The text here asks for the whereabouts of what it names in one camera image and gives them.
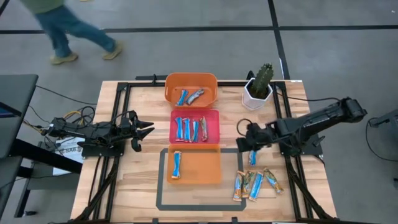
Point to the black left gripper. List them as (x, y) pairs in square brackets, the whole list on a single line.
[(132, 130)]

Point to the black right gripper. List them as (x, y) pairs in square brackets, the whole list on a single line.
[(256, 138)]

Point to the blue granola bar red ends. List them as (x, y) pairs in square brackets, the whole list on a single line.
[(195, 130), (186, 129), (179, 129)]

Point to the green orange granola bar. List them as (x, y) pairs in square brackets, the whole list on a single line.
[(247, 183)]

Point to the red green granola bar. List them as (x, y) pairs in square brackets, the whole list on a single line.
[(203, 128)]

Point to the dark blue-grey granola bar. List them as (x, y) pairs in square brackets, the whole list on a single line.
[(195, 96)]

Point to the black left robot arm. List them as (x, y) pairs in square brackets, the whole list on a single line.
[(93, 133)]

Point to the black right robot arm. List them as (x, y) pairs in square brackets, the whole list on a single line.
[(311, 124)]

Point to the white hexagonal plant pot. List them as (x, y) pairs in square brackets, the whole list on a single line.
[(248, 101)]

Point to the pink translucent plastic tray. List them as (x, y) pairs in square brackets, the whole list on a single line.
[(213, 127)]

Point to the black stand foot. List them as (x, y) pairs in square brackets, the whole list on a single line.
[(250, 75), (146, 77)]

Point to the green cactus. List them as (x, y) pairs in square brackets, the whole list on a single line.
[(262, 79)]

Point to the orange translucent plastic tray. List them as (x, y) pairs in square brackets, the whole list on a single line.
[(202, 168)]

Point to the white printed box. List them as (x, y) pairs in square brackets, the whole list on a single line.
[(68, 150)]

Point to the clear mat with black border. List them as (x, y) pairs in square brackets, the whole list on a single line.
[(202, 207)]

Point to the black desk crossbar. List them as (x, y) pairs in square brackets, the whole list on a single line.
[(46, 155)]

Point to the dark grey desk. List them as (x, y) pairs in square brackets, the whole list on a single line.
[(18, 93)]

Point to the grey chair base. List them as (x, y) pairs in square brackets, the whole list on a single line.
[(387, 119)]

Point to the person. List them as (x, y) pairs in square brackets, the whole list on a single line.
[(62, 21)]

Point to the blue screen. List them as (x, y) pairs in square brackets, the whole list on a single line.
[(6, 112)]

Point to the small black floor object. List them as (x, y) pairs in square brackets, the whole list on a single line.
[(31, 213)]

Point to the black aluminium table frame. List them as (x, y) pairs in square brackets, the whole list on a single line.
[(146, 84)]

